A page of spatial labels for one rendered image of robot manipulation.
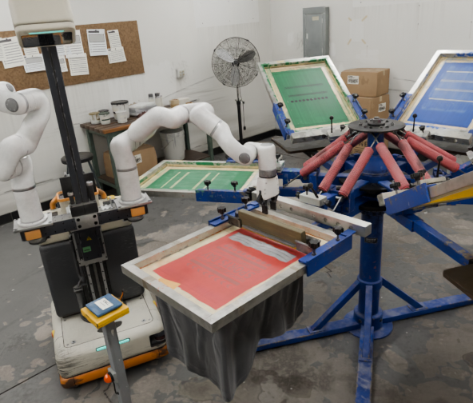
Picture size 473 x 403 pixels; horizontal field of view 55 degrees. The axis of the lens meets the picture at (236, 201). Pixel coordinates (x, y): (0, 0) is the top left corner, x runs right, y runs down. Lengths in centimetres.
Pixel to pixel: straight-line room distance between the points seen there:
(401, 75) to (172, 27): 295
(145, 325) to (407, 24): 472
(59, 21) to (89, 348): 171
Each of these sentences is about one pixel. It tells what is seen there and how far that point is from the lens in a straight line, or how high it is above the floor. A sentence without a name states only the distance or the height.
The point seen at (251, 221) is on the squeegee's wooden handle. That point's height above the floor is 102.
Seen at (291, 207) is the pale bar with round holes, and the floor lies 102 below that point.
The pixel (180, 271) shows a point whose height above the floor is 96.
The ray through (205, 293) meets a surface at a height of 96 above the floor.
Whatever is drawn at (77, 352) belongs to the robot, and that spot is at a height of 26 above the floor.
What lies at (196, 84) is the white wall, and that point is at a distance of 647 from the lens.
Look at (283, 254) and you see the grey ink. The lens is 193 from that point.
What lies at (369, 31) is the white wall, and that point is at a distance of 641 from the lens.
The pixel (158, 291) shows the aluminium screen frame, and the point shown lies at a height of 98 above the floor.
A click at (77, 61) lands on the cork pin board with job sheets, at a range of 556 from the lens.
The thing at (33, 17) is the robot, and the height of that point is 195.
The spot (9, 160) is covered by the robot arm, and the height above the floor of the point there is 145.
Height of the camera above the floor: 191
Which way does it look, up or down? 22 degrees down
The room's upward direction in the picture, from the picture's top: 5 degrees counter-clockwise
